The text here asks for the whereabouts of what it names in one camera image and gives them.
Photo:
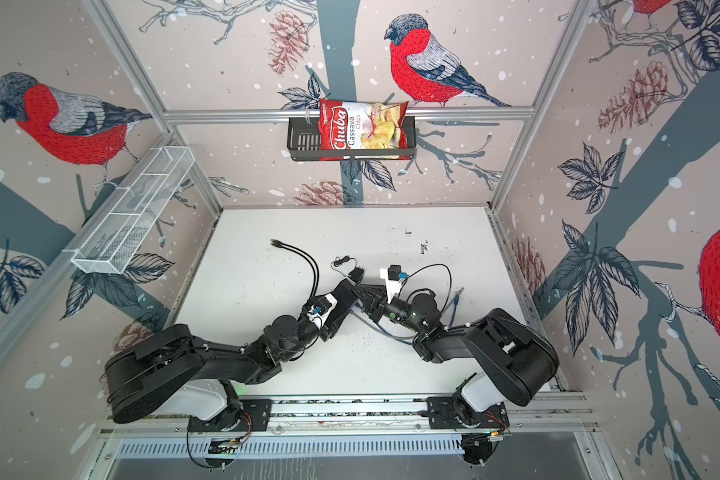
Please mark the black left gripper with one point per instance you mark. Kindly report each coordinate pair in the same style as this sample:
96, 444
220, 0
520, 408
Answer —
326, 332

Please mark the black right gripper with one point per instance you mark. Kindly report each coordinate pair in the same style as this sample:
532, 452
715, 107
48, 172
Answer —
377, 301

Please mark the black power adapter with cable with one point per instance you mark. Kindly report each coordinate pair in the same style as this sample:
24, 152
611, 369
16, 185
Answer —
348, 268

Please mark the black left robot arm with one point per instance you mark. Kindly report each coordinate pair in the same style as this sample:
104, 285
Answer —
143, 377

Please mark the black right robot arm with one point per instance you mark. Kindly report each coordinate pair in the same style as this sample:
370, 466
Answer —
515, 360

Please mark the red cassava chips bag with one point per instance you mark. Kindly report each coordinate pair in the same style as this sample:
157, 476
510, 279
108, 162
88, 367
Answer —
345, 126

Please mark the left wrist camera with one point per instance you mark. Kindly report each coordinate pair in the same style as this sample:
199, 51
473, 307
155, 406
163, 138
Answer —
316, 316

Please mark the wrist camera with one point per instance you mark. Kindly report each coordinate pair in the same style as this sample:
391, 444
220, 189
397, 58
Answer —
316, 316
394, 278

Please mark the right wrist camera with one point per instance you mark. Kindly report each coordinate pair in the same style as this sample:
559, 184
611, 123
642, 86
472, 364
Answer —
394, 278

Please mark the aluminium mounting rail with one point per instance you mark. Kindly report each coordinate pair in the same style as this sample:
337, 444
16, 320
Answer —
365, 414

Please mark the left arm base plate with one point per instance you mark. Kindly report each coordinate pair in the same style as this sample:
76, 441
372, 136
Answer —
246, 415

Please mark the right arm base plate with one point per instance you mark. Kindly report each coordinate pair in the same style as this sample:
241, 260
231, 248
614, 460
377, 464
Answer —
451, 413

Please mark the black wall basket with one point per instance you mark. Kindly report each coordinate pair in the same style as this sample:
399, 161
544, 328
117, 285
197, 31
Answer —
304, 144

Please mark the white wire mesh shelf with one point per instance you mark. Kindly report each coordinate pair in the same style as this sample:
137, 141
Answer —
118, 236

